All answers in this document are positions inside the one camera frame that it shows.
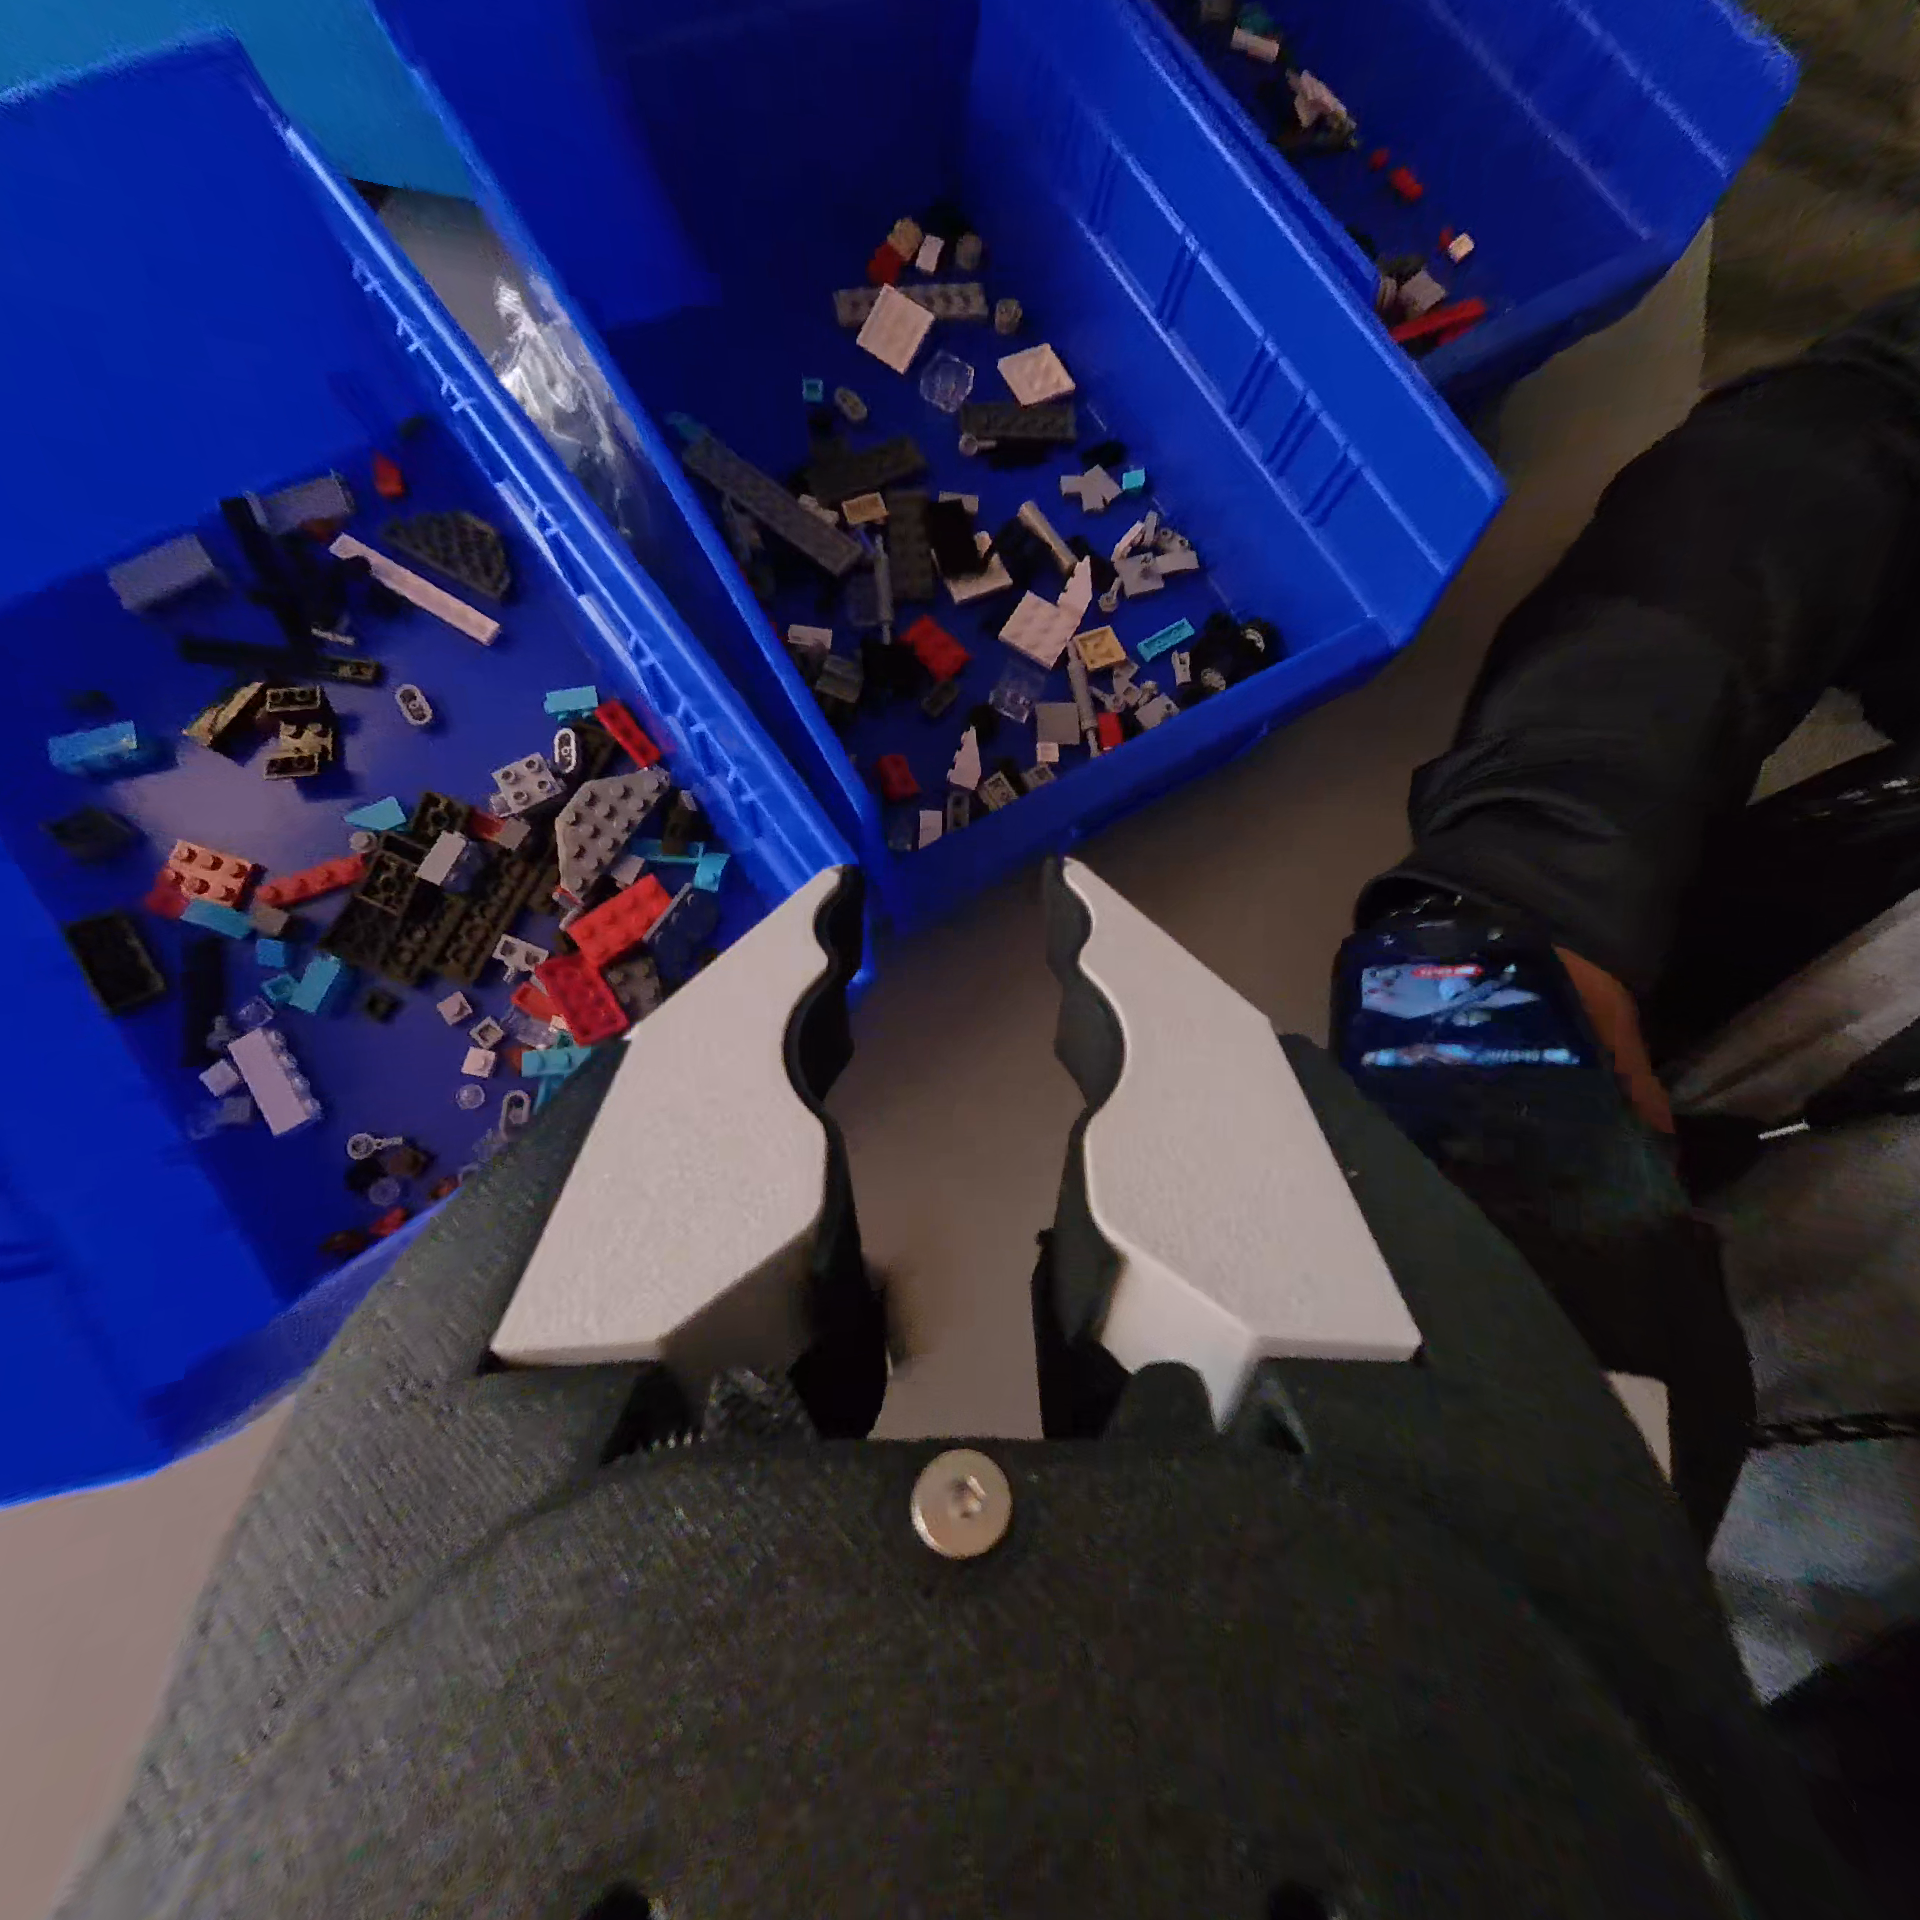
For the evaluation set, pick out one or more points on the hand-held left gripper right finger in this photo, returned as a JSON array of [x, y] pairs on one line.
[[1245, 1188]]

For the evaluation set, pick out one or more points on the pile of colourful toy bricks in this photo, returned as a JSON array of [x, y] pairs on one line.
[[421, 900]]

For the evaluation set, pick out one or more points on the grey wedge brick plate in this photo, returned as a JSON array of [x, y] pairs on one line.
[[606, 833]]

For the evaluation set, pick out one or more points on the person's right hand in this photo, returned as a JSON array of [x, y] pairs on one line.
[[1620, 1036]]

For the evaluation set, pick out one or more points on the person's right forearm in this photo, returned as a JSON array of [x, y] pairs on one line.
[[1620, 676]]

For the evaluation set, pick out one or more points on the pile of small grey bricks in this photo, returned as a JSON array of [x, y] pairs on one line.
[[975, 571]]

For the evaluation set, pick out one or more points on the blue plastic bin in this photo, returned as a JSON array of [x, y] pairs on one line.
[[1620, 135], [150, 303], [1201, 303]]

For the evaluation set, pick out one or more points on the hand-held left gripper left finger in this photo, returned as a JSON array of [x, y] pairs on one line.
[[675, 1188]]

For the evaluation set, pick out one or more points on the grey desk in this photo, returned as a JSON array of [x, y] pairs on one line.
[[1201, 873]]

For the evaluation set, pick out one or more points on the pile of red grey bricks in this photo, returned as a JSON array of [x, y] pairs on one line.
[[1395, 286]]

